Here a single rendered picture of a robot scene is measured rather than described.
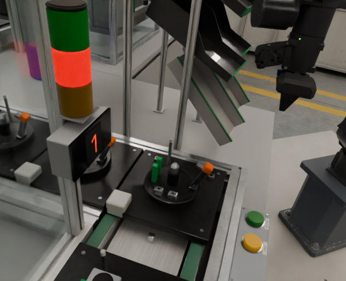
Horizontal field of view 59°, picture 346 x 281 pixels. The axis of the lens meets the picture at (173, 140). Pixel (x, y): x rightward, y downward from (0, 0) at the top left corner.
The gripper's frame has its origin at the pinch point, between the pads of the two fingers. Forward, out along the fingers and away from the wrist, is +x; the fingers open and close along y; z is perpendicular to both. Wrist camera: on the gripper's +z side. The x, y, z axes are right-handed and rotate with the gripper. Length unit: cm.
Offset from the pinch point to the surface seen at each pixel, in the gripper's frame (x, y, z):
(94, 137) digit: 4.0, 24.0, 28.9
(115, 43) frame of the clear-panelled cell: 28, -81, 78
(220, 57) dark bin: 3.8, -24.3, 17.3
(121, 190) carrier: 28.5, 10.9, 30.2
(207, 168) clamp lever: 18.6, 6.0, 11.6
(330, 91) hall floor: 125, -330, -86
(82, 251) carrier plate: 28, 29, 30
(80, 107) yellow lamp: -2.3, 25.8, 29.7
